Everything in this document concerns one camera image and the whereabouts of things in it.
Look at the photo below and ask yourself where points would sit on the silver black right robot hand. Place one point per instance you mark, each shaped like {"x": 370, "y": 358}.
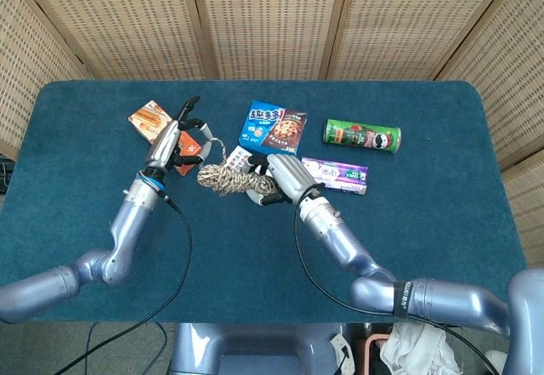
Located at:
{"x": 293, "y": 177}

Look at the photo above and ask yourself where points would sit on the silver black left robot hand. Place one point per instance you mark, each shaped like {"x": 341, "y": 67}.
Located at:
{"x": 163, "y": 145}

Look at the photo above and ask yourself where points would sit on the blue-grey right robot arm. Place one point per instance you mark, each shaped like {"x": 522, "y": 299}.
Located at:
{"x": 340, "y": 243}

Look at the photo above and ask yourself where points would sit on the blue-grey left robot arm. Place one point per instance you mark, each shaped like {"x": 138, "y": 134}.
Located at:
{"x": 127, "y": 222}

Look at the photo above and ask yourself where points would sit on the orange biscuit box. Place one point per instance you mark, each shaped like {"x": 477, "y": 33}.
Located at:
{"x": 146, "y": 120}

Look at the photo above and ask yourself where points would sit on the purple toothpaste box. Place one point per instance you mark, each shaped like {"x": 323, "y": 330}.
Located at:
{"x": 336, "y": 175}

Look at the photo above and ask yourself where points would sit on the blue brown cookie box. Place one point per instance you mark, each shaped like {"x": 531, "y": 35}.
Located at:
{"x": 263, "y": 130}

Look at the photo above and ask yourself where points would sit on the white packet with coloured squares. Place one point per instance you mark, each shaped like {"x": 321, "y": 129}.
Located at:
{"x": 238, "y": 156}

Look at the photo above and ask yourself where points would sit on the green Pringles can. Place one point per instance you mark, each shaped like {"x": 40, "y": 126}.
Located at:
{"x": 361, "y": 136}

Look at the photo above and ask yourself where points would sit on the bamboo folding screen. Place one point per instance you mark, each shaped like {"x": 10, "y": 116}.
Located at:
{"x": 272, "y": 18}

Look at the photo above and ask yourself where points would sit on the black device beside table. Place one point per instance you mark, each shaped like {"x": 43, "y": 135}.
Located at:
{"x": 5, "y": 173}

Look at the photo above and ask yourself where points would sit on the white power strip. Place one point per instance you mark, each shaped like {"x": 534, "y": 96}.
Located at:
{"x": 340, "y": 345}

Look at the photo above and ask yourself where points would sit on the blue-grey robot torso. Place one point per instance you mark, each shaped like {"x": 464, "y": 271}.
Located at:
{"x": 255, "y": 349}

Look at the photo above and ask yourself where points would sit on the pink stool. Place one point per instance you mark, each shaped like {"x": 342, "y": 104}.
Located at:
{"x": 369, "y": 349}

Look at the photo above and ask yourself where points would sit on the white crumpled cloth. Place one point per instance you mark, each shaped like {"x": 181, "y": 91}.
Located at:
{"x": 412, "y": 349}

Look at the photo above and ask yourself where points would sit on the white floor object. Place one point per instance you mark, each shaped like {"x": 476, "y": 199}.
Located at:
{"x": 496, "y": 362}

